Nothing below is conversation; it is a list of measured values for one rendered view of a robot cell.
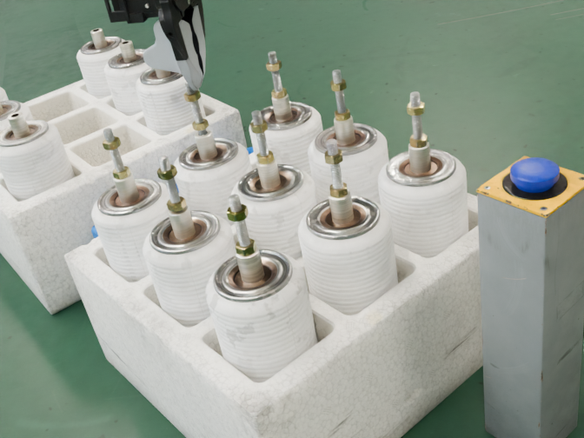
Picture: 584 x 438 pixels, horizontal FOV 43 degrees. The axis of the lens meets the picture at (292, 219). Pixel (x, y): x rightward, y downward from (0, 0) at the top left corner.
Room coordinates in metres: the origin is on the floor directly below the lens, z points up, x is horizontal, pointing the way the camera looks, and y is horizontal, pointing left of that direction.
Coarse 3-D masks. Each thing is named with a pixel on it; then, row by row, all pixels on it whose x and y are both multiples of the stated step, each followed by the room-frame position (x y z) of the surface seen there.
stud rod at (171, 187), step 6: (162, 156) 0.67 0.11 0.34; (162, 162) 0.66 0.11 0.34; (168, 162) 0.66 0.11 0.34; (162, 168) 0.66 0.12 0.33; (168, 168) 0.66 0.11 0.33; (168, 180) 0.66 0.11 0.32; (174, 180) 0.66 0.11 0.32; (168, 186) 0.66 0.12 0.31; (174, 186) 0.66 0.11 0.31; (168, 192) 0.66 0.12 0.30; (174, 192) 0.66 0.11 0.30; (174, 198) 0.66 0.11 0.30; (180, 210) 0.66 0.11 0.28
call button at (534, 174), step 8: (528, 160) 0.55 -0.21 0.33; (536, 160) 0.54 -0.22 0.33; (544, 160) 0.54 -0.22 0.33; (512, 168) 0.54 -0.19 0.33; (520, 168) 0.54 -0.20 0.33; (528, 168) 0.53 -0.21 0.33; (536, 168) 0.53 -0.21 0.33; (544, 168) 0.53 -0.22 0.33; (552, 168) 0.53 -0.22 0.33; (512, 176) 0.53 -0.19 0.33; (520, 176) 0.52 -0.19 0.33; (528, 176) 0.52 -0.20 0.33; (536, 176) 0.52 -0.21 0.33; (544, 176) 0.52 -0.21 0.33; (552, 176) 0.52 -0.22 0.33; (520, 184) 0.52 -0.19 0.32; (528, 184) 0.52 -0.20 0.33; (536, 184) 0.51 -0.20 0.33; (544, 184) 0.51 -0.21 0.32; (552, 184) 0.52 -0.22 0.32; (536, 192) 0.52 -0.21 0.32
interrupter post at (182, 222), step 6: (186, 210) 0.66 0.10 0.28; (174, 216) 0.65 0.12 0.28; (180, 216) 0.65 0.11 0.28; (186, 216) 0.66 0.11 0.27; (174, 222) 0.66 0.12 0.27; (180, 222) 0.65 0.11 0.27; (186, 222) 0.65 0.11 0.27; (192, 222) 0.66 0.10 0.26; (174, 228) 0.66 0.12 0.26; (180, 228) 0.65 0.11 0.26; (186, 228) 0.65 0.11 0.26; (192, 228) 0.66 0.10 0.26; (180, 234) 0.65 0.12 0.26; (186, 234) 0.65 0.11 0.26; (192, 234) 0.66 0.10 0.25
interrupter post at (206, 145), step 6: (210, 132) 0.83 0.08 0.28; (198, 138) 0.82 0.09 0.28; (204, 138) 0.82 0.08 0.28; (210, 138) 0.82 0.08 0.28; (198, 144) 0.82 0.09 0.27; (204, 144) 0.82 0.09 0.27; (210, 144) 0.82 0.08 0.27; (198, 150) 0.83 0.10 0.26; (204, 150) 0.82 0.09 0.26; (210, 150) 0.82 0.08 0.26; (216, 150) 0.83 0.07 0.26; (204, 156) 0.82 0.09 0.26; (210, 156) 0.82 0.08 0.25
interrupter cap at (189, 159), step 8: (192, 144) 0.86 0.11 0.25; (216, 144) 0.85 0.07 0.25; (224, 144) 0.84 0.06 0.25; (232, 144) 0.84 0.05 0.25; (184, 152) 0.84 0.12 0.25; (192, 152) 0.84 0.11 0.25; (224, 152) 0.82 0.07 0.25; (232, 152) 0.82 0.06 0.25; (184, 160) 0.82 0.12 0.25; (192, 160) 0.82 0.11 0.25; (200, 160) 0.82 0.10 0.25; (208, 160) 0.82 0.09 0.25; (216, 160) 0.80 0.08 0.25; (224, 160) 0.80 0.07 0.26; (184, 168) 0.81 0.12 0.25; (192, 168) 0.80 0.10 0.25; (200, 168) 0.79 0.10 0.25; (208, 168) 0.79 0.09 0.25
